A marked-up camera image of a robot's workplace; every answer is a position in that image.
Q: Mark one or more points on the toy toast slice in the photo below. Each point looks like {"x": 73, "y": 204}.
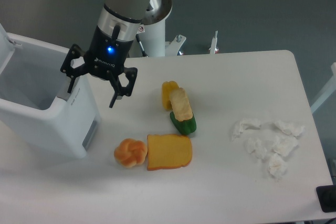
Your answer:
{"x": 168, "y": 151}

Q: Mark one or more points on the crumpled white tissue middle left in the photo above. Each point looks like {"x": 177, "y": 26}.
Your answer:
{"x": 255, "y": 145}

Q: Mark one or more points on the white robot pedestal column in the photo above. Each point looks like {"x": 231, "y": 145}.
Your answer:
{"x": 153, "y": 23}

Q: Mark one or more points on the yellow toy bell pepper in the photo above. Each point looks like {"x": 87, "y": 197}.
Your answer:
{"x": 166, "y": 89}

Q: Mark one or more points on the white push-button trash can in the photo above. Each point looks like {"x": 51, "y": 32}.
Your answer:
{"x": 35, "y": 101}

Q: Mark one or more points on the white pedestal base frame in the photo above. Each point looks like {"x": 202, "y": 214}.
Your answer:
{"x": 144, "y": 49}

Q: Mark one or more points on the crumpled white tissue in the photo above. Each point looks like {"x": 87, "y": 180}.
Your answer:
{"x": 244, "y": 124}
{"x": 255, "y": 145}
{"x": 277, "y": 167}
{"x": 284, "y": 145}
{"x": 289, "y": 128}

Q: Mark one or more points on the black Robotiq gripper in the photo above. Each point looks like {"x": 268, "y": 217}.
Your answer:
{"x": 106, "y": 54}

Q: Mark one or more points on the black device at edge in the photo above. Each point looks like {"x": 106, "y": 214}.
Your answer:
{"x": 326, "y": 197}

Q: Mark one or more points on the knotted toy bread roll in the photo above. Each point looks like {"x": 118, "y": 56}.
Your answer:
{"x": 131, "y": 152}

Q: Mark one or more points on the crumpled white tissue middle right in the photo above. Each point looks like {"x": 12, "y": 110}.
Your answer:
{"x": 284, "y": 145}

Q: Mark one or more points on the green toy bell pepper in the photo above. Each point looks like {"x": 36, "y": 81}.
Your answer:
{"x": 185, "y": 127}

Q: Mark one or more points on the white frame leg right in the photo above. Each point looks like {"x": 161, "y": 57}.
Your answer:
{"x": 326, "y": 91}

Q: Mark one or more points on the beige toy bread loaf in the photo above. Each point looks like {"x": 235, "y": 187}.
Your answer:
{"x": 181, "y": 105}

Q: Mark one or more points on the crumpled white tissue top right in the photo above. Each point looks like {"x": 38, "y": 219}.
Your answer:
{"x": 289, "y": 128}

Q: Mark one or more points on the crumpled white tissue bottom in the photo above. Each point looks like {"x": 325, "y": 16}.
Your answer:
{"x": 277, "y": 167}

